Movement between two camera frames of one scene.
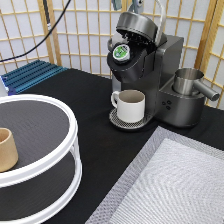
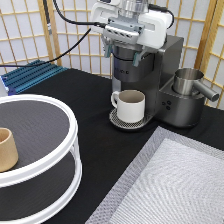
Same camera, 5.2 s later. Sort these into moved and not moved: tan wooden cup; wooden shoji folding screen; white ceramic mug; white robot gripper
Moved: white robot gripper
Not moved: tan wooden cup; wooden shoji folding screen; white ceramic mug
